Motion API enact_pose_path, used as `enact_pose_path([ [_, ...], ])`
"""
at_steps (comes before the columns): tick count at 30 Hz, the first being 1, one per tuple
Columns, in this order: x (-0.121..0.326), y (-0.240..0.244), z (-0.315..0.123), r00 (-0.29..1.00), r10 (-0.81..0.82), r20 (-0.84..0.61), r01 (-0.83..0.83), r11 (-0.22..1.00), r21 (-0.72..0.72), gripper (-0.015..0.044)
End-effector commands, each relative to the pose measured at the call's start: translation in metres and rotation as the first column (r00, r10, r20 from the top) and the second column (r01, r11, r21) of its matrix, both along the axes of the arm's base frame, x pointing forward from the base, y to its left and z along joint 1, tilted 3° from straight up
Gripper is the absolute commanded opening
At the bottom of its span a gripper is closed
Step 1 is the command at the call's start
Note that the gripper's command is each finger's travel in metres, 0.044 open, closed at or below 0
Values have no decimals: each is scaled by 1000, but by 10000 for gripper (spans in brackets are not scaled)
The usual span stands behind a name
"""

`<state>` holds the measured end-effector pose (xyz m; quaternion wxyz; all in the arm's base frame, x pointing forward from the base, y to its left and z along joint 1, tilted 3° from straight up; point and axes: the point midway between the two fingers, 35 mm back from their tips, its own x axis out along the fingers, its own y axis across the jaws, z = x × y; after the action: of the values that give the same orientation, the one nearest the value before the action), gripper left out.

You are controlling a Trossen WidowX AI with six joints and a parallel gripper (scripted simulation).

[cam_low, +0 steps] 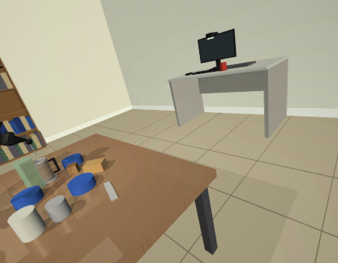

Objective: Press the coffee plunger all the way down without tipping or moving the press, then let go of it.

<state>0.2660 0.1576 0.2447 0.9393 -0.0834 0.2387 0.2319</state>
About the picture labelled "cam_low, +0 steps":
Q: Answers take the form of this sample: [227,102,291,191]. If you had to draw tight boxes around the light grey flat bar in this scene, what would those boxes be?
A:
[104,181,118,201]

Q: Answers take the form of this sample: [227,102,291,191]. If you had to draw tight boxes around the blue short cylinder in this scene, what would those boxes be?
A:
[67,173,96,196]
[61,153,84,169]
[10,185,45,210]

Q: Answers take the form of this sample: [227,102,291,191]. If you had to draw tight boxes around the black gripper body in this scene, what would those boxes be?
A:
[0,131,13,146]

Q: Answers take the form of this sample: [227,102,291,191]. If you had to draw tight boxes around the cream cylinder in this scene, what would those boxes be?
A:
[7,205,46,243]

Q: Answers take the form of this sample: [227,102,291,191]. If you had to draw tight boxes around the grey cylinder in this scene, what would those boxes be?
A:
[45,195,72,222]

